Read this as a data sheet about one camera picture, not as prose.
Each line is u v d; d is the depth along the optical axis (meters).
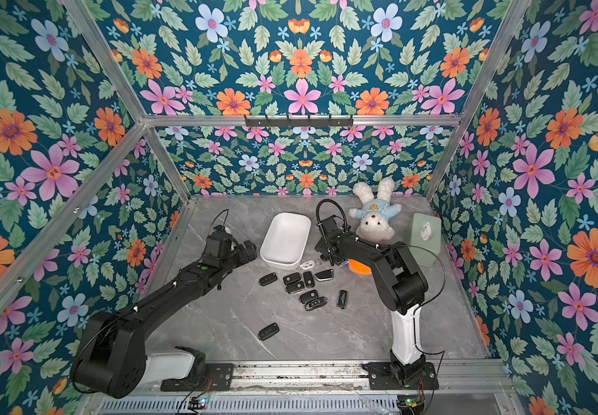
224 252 0.69
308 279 0.93
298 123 0.94
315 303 0.86
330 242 0.73
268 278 0.93
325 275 0.94
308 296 0.89
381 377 0.73
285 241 1.04
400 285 0.53
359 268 0.87
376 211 1.02
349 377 0.75
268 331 0.82
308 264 0.96
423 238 0.96
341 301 0.88
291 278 0.93
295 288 0.91
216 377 0.74
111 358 0.41
